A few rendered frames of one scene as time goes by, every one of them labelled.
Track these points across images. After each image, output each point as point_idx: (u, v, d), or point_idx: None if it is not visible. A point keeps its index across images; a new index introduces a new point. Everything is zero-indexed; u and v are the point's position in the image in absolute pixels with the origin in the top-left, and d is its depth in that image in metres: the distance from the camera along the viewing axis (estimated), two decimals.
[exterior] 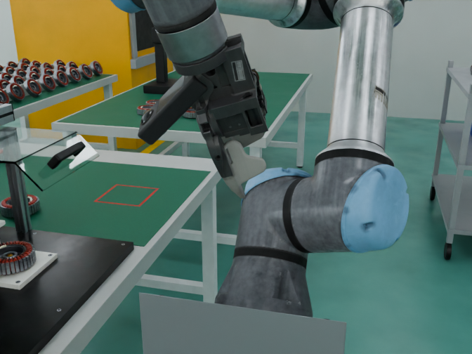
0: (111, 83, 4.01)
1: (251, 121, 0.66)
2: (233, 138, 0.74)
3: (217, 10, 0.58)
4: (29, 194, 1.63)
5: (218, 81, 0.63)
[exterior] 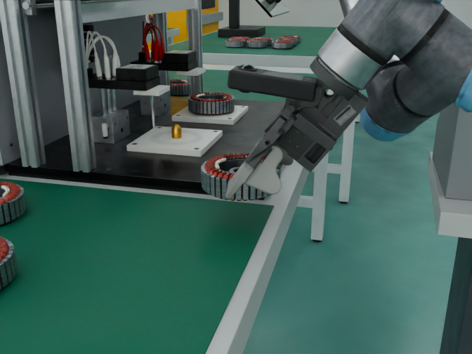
0: (173, 37, 4.05)
1: (307, 153, 0.68)
2: None
3: (383, 67, 0.64)
4: (182, 79, 1.67)
5: (323, 106, 0.67)
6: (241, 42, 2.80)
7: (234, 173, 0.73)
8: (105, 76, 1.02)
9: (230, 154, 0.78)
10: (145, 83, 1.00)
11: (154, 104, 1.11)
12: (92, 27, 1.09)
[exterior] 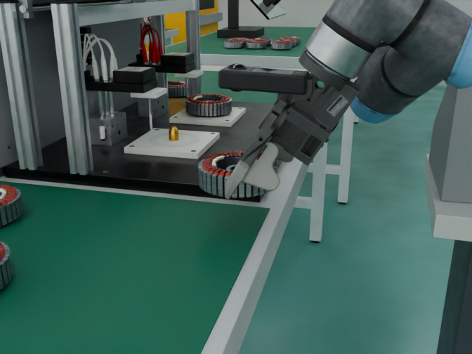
0: (172, 38, 4.06)
1: (303, 147, 0.68)
2: None
3: (371, 54, 0.64)
4: (180, 80, 1.67)
5: (315, 98, 0.66)
6: (240, 43, 2.80)
7: (231, 171, 0.73)
8: (102, 79, 1.02)
9: (229, 152, 0.78)
10: (142, 86, 1.00)
11: (151, 106, 1.11)
12: (90, 29, 1.09)
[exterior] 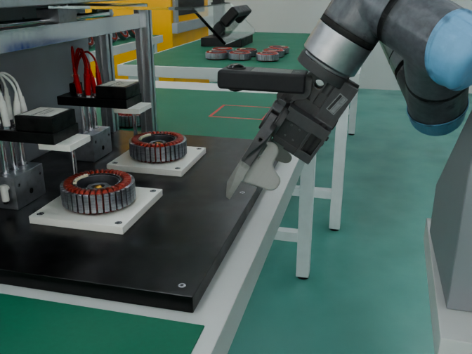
0: (156, 45, 3.82)
1: (303, 146, 0.68)
2: None
3: (370, 53, 0.64)
4: None
5: (315, 97, 0.67)
6: (223, 54, 2.56)
7: (90, 188, 0.80)
8: (3, 125, 0.78)
9: (95, 170, 0.85)
10: (52, 136, 0.76)
11: (75, 155, 0.87)
12: None
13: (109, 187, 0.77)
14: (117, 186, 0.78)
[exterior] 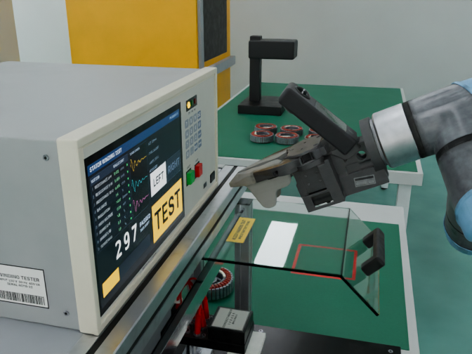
0: None
1: (313, 194, 0.70)
2: None
3: (418, 158, 0.67)
4: None
5: (350, 163, 0.68)
6: (269, 138, 2.43)
7: None
8: None
9: None
10: None
11: None
12: None
13: None
14: None
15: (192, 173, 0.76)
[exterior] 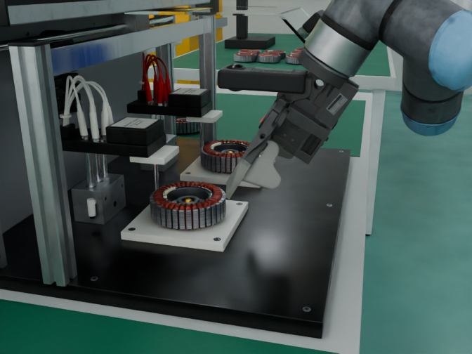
0: (175, 46, 3.78)
1: (303, 146, 0.68)
2: (269, 140, 0.77)
3: (370, 53, 0.64)
4: None
5: (315, 97, 0.67)
6: (252, 57, 2.53)
7: (180, 202, 0.77)
8: (92, 136, 0.75)
9: (181, 182, 0.81)
10: (147, 149, 0.73)
11: (157, 166, 0.84)
12: None
13: (204, 201, 0.74)
14: (211, 200, 0.75)
15: None
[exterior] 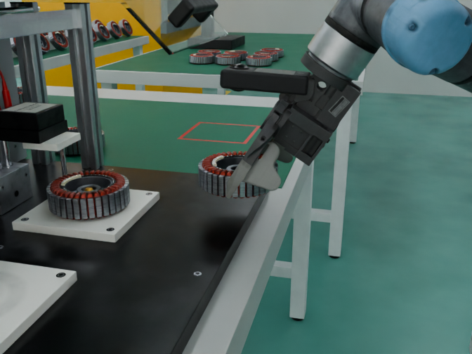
0: (141, 46, 3.53)
1: (304, 147, 0.68)
2: None
3: (373, 55, 0.64)
4: None
5: (317, 99, 0.67)
6: (208, 57, 2.27)
7: None
8: None
9: (228, 152, 0.78)
10: None
11: None
12: None
13: None
14: None
15: None
